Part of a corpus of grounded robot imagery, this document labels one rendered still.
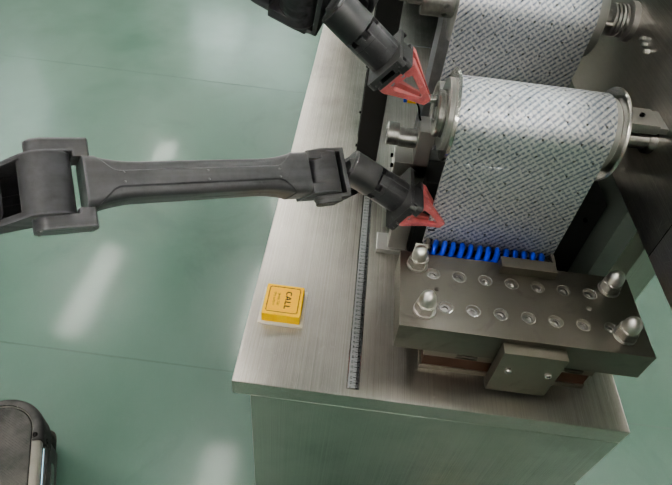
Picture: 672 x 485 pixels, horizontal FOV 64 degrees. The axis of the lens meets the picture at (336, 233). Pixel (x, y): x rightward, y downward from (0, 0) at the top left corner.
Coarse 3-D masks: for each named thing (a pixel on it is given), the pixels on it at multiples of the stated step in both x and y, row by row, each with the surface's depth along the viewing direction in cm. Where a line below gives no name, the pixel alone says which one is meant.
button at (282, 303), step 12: (276, 288) 99; (288, 288) 99; (300, 288) 99; (264, 300) 97; (276, 300) 97; (288, 300) 97; (300, 300) 98; (264, 312) 95; (276, 312) 95; (288, 312) 95; (300, 312) 96
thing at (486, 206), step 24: (456, 168) 85; (480, 168) 84; (456, 192) 88; (480, 192) 88; (504, 192) 87; (528, 192) 87; (552, 192) 86; (576, 192) 86; (456, 216) 92; (480, 216) 92; (504, 216) 91; (528, 216) 91; (552, 216) 90; (432, 240) 97; (456, 240) 96; (480, 240) 96; (504, 240) 95; (528, 240) 94; (552, 240) 94
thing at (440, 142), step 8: (448, 80) 84; (448, 88) 83; (456, 88) 80; (448, 104) 81; (448, 112) 80; (448, 120) 80; (448, 128) 81; (448, 136) 82; (616, 136) 80; (440, 144) 84; (616, 144) 80; (608, 160) 82
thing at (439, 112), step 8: (440, 96) 82; (448, 96) 82; (440, 104) 82; (432, 112) 88; (440, 112) 82; (432, 120) 87; (440, 120) 82; (432, 128) 86; (440, 128) 83; (440, 136) 85
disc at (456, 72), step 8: (456, 72) 82; (456, 80) 81; (456, 96) 80; (456, 104) 79; (456, 112) 78; (456, 120) 78; (456, 128) 79; (448, 144) 81; (440, 152) 87; (448, 152) 82; (440, 160) 87
